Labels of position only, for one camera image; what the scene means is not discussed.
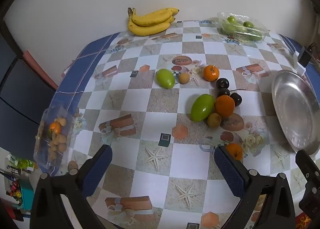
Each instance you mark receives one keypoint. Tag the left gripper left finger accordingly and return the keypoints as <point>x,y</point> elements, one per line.
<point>48,210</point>

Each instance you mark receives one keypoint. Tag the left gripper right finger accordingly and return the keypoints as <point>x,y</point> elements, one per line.
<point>278,208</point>

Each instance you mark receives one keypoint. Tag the brown longan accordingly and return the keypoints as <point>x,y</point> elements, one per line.
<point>214,120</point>
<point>184,78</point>

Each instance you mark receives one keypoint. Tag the dark plum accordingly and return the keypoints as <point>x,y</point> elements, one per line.
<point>223,92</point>
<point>236,98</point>
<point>222,83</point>

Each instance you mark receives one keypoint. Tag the green mango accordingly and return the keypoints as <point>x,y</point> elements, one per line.
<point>202,107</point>
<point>165,79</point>

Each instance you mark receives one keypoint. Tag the dark plum top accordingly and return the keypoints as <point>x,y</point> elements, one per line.
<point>222,83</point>

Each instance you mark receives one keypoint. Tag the orange tangerine with stem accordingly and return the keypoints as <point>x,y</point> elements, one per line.
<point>211,73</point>

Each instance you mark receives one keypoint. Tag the silver metal plate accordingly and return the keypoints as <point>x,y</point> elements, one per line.
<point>297,110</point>

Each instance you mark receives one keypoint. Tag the patterned tablecloth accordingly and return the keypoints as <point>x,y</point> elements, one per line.
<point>162,173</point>

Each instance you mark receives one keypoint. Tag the black charger on white base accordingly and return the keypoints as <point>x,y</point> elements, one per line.
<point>301,60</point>

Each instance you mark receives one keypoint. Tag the yellow banana bunch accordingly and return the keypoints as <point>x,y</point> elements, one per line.
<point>152,23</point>

